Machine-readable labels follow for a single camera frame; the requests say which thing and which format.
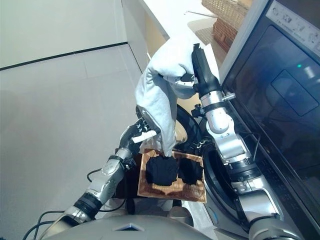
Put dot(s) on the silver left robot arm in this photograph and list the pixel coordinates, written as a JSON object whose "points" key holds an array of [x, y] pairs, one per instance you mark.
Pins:
{"points": [[105, 175]]}

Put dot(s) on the light grey white garment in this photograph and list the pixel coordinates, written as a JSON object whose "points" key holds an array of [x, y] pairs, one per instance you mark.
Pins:
{"points": [[160, 100]]}

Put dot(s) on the white dryer instruction label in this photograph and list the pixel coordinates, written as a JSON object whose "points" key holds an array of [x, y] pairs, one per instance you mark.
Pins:
{"points": [[295, 20]]}

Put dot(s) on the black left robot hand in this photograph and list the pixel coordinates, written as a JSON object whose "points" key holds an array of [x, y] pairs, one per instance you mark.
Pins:
{"points": [[127, 137]]}

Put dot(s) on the woven brown placemat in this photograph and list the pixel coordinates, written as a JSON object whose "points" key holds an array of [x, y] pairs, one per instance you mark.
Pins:
{"points": [[207, 35]]}

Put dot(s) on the dark brown wicker basket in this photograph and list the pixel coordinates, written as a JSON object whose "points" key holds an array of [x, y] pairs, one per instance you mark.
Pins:
{"points": [[225, 32]]}

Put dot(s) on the silver right robot leg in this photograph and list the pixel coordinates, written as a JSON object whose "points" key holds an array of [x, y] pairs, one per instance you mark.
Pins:
{"points": [[181, 215]]}

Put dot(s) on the white counter cabinet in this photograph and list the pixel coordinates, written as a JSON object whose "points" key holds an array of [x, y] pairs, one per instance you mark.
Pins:
{"points": [[160, 20]]}

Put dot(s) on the grey robot torso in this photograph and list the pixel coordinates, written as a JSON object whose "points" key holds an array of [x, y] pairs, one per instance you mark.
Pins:
{"points": [[125, 230]]}

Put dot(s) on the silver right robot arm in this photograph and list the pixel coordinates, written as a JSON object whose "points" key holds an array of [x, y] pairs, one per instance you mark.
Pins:
{"points": [[225, 140]]}

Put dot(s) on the light wicker laundry basket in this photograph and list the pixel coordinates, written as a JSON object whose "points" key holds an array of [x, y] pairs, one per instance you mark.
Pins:
{"points": [[195, 190]]}

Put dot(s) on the light wicker tray basket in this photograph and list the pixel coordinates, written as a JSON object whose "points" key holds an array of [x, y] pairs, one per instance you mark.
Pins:
{"points": [[225, 7]]}

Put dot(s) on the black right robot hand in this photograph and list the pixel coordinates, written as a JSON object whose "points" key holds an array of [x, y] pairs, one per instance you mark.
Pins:
{"points": [[205, 77]]}

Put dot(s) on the black garment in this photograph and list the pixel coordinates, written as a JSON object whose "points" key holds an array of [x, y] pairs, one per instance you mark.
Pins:
{"points": [[161, 172], [191, 171]]}

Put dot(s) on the round glass washing machine door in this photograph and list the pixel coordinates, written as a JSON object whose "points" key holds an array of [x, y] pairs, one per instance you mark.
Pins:
{"points": [[185, 122]]}

